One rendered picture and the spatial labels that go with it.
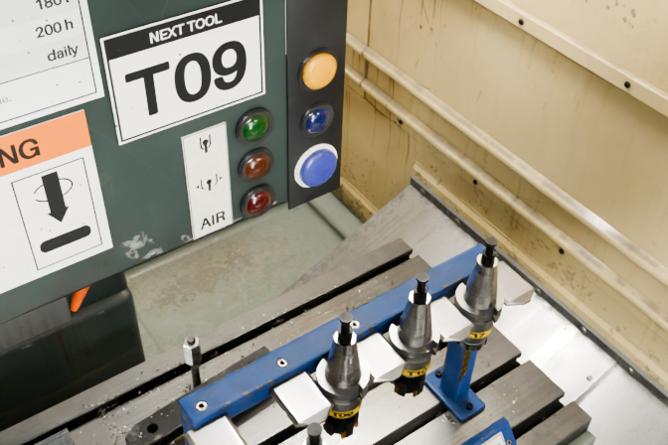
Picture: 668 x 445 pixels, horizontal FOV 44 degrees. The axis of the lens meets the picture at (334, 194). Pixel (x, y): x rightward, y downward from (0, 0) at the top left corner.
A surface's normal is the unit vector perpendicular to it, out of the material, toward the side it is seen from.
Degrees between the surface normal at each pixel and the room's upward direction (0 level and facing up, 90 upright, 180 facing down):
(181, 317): 0
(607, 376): 25
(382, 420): 0
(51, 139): 90
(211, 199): 90
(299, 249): 0
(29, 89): 90
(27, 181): 90
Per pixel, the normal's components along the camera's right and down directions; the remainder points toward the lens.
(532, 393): 0.03, -0.75
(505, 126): -0.82, 0.36
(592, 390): -0.31, -0.54
